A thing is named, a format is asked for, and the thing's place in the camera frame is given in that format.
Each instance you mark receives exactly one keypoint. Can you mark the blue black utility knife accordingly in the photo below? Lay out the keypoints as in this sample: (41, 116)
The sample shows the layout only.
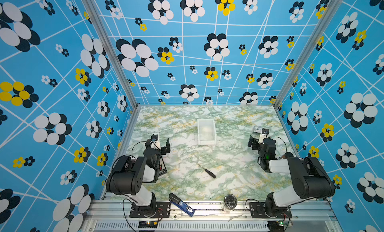
(181, 205)

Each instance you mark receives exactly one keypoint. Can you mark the black handled screwdriver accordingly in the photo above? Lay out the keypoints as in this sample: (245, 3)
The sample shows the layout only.
(208, 171)

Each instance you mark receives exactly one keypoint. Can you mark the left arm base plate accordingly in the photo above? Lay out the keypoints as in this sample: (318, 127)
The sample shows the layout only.
(154, 211)

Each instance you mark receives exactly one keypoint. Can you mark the white plastic bin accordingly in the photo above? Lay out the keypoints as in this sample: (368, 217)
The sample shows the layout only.
(207, 135)

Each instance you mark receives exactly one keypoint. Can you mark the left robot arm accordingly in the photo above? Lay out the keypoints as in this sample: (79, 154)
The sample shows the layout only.
(129, 173)

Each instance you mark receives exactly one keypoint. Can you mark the aluminium front rail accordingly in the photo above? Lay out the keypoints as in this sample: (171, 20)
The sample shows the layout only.
(210, 216)

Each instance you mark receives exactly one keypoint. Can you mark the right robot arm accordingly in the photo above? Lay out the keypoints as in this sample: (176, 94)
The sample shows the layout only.
(309, 179)

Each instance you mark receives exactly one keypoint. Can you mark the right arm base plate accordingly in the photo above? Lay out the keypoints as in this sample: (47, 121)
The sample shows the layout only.
(261, 210)

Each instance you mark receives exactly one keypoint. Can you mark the clear glass jar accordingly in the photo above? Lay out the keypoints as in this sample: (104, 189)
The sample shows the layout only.
(229, 202)

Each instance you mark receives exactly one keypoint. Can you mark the small silver square object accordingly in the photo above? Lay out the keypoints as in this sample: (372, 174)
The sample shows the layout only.
(257, 129)

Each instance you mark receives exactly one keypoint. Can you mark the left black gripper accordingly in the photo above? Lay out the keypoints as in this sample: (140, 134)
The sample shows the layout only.
(163, 149)

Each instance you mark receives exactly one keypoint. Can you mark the small dark round object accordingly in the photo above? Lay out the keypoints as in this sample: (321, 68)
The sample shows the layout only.
(288, 155)

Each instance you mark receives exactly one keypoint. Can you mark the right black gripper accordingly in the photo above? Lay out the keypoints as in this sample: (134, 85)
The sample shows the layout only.
(255, 142)

